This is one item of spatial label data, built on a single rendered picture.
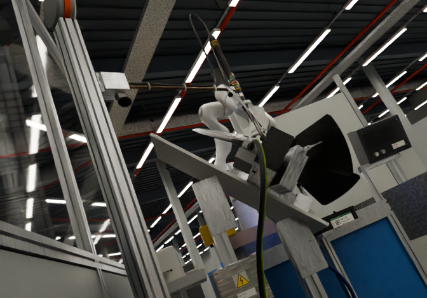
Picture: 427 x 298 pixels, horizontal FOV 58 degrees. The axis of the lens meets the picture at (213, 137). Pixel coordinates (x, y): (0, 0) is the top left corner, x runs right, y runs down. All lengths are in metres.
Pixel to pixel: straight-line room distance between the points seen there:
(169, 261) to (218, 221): 0.22
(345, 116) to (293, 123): 0.52
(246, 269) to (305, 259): 0.23
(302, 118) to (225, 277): 2.70
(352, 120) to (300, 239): 2.64
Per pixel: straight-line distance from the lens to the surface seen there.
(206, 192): 1.40
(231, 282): 1.27
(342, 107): 3.96
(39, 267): 0.77
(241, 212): 2.21
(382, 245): 2.09
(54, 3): 1.52
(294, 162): 1.24
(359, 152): 2.19
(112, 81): 1.37
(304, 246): 1.40
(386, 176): 3.84
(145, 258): 1.11
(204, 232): 1.87
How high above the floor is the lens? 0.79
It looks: 20 degrees up
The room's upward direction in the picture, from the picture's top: 24 degrees counter-clockwise
